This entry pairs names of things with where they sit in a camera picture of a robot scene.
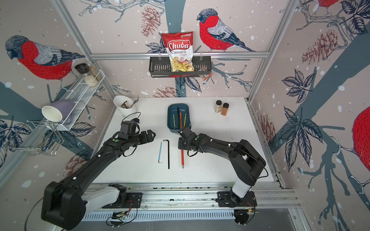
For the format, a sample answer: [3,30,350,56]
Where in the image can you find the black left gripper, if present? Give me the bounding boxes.
[129,128,157,147]

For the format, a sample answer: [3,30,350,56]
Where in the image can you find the red hex key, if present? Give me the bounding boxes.
[181,150,185,168]

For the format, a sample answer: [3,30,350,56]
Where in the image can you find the orange hex key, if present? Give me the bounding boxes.
[179,111,183,128]

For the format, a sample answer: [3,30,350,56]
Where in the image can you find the short black hex key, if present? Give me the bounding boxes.
[163,140,170,170]

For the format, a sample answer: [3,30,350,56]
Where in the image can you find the long black hex key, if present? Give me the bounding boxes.
[177,107,180,129]

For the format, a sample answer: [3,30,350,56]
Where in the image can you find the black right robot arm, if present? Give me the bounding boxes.
[178,126,266,199]

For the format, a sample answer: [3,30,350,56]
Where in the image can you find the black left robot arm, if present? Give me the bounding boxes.
[41,130,156,230]

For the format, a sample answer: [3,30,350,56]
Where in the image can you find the light blue hex key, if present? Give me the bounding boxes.
[158,141,163,164]

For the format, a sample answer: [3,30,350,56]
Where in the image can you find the teal plastic storage box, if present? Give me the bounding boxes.
[167,104,191,133]

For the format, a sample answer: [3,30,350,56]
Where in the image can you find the white utensil cup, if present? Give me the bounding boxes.
[113,95,138,117]

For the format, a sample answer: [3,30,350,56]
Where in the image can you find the pale spice bottle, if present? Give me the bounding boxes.
[214,100,222,113]

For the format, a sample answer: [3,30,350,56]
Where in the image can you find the orange spice bottle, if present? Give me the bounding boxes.
[221,103,229,116]

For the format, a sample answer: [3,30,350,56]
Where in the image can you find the purple white cup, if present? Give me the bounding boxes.
[41,100,76,123]

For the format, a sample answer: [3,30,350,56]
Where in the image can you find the black lid spice jar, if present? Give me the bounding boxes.
[75,63,91,77]

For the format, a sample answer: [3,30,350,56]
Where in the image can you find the Chuba cassava chips bag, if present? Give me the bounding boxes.
[162,32,194,72]

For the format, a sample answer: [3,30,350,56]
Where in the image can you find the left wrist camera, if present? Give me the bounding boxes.
[118,118,140,141]

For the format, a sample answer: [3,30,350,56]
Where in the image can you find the red handled brush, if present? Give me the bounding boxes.
[202,73,213,85]

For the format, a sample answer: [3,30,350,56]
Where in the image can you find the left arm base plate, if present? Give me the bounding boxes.
[102,193,143,209]

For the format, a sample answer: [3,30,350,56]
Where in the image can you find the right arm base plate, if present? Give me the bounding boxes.
[216,190,257,208]

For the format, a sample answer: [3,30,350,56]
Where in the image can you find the black wire wall basket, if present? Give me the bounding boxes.
[149,56,212,78]

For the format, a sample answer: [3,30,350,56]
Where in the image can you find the white wire wall shelf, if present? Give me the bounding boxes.
[55,69,106,131]

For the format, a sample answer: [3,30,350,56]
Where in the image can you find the metal wire cup rack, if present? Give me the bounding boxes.
[1,120,66,156]

